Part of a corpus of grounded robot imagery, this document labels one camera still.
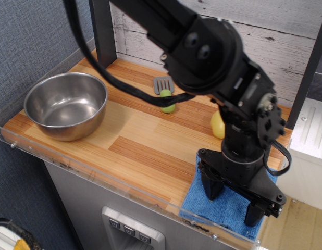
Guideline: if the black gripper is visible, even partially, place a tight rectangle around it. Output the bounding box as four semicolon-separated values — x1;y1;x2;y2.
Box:
197;143;287;226

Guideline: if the blue microfiber cloth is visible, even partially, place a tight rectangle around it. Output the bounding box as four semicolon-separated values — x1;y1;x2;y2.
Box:
179;165;262;241

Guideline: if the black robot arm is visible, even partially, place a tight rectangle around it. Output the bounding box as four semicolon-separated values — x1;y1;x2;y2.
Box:
114;1;288;226

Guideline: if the white toy sink unit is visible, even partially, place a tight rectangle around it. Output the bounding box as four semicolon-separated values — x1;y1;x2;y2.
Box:
277;98;322;210

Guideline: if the yellow toy potato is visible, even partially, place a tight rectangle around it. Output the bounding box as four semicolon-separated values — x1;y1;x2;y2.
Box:
210;110;225;140

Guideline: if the silver dispenser button panel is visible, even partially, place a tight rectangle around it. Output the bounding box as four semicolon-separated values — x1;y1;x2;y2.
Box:
102;206;166;249

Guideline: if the grey toy fridge cabinet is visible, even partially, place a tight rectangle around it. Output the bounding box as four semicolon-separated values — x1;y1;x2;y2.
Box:
45;162;252;249

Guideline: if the stainless steel bowl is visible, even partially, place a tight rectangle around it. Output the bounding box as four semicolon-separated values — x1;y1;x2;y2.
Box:
24;72;108;142

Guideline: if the black and yellow object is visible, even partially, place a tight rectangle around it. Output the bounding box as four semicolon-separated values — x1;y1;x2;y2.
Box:
0;218;43;249

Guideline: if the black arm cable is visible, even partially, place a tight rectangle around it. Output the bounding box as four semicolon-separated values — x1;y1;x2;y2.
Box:
62;0;196;108

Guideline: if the dark right frame post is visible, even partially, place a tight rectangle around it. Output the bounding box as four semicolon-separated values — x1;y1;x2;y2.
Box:
286;23;322;130

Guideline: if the dark frame post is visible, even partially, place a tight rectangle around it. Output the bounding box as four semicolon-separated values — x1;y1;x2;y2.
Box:
286;23;322;130
89;0;117;68

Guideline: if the green handled grey toy spatula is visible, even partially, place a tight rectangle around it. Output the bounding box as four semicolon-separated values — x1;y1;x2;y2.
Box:
153;76;177;114

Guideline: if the dark left frame post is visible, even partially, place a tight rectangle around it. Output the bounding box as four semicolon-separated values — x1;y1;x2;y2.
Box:
89;0;117;68

